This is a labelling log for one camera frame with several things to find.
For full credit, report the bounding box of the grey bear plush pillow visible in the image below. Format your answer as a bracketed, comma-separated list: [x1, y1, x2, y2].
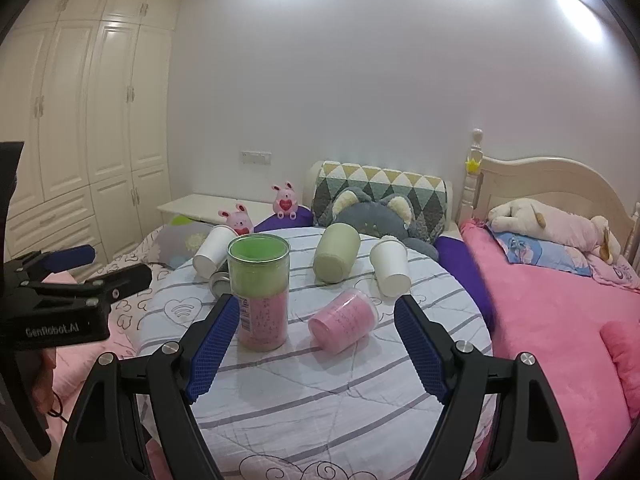
[332, 187, 440, 262]

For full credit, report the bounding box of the grey flower print pillow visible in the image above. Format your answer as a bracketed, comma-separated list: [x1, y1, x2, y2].
[148, 215, 216, 270]

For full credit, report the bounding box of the person's left hand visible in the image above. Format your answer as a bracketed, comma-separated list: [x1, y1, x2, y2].
[31, 347, 57, 413]

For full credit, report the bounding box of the pink printed pillow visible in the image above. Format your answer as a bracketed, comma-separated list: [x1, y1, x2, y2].
[585, 254, 640, 292]

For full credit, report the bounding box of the cream wooden bed headboard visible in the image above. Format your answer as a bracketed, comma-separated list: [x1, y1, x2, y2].
[458, 128, 640, 267]

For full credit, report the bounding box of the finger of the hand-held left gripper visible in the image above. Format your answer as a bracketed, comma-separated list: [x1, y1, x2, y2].
[20, 263, 153, 311]
[5, 244, 97, 281]

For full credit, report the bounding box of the cream nightstand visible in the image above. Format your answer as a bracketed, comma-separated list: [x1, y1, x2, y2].
[157, 193, 277, 227]

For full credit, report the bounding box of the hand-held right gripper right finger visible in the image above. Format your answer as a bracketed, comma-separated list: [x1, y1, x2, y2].
[393, 294, 581, 480]

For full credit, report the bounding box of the pink bunny plush toy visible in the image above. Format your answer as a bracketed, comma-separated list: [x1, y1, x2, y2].
[217, 203, 254, 236]
[271, 180, 301, 220]

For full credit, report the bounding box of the pink fleece blanket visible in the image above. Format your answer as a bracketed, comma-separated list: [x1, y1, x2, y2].
[459, 219, 640, 480]

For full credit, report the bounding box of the silver metal cup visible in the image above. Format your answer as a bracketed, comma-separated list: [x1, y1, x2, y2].
[209, 270, 232, 300]

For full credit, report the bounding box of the pink plastic cup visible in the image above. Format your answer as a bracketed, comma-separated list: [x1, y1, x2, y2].
[307, 288, 379, 354]

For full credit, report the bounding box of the tall clear green pink cup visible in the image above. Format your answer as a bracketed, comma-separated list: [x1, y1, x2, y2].
[227, 233, 291, 352]

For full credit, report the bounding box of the green plastic cup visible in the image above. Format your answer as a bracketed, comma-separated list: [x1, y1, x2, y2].
[313, 223, 361, 284]

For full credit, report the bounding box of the black cable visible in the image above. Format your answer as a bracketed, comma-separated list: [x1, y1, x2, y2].
[47, 392, 71, 427]

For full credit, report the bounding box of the pink bedsheet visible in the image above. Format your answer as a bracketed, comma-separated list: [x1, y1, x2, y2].
[42, 269, 168, 480]

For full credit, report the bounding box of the white paper cup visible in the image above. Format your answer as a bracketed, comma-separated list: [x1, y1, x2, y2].
[369, 237, 412, 297]
[193, 224, 239, 279]

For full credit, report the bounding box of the white heart print bedsheet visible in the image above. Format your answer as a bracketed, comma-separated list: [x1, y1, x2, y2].
[87, 225, 173, 356]

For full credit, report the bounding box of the cream wardrobe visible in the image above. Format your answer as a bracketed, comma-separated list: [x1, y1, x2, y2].
[0, 0, 187, 272]

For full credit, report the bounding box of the pink plush cushion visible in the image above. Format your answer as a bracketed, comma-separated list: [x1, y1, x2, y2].
[598, 319, 640, 409]

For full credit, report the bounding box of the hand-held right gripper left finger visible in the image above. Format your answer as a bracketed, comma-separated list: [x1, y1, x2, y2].
[54, 292, 241, 480]

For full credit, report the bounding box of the blue printed pillow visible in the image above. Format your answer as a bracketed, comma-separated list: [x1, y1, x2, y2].
[487, 224, 594, 277]

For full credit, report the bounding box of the triangle pattern headboard cushion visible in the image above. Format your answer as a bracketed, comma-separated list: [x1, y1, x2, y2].
[305, 160, 454, 242]

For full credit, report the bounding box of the white plush dog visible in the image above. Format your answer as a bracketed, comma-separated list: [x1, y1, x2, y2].
[487, 198, 622, 265]

